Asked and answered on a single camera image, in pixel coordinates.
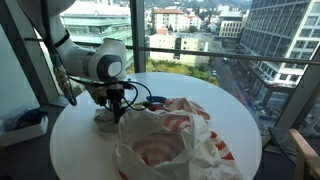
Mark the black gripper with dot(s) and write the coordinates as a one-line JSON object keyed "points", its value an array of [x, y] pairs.
{"points": [[115, 94]]}

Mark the white towel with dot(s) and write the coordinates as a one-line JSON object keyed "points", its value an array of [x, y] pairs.
{"points": [[105, 120]]}

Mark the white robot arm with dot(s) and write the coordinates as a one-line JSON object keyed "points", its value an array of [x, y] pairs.
{"points": [[104, 68]]}

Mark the blue object on table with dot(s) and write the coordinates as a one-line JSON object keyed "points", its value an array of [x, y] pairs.
{"points": [[158, 99]]}

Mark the red crumpled plastic bag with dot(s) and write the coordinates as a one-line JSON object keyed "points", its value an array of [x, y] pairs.
{"points": [[172, 104]]}

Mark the white red plastic bag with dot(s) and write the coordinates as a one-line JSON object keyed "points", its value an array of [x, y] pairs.
{"points": [[175, 145]]}

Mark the white bin with blue items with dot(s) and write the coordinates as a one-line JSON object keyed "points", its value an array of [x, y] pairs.
{"points": [[23, 126]]}

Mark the wooden chair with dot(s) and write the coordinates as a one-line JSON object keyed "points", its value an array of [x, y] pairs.
{"points": [[308, 161]]}

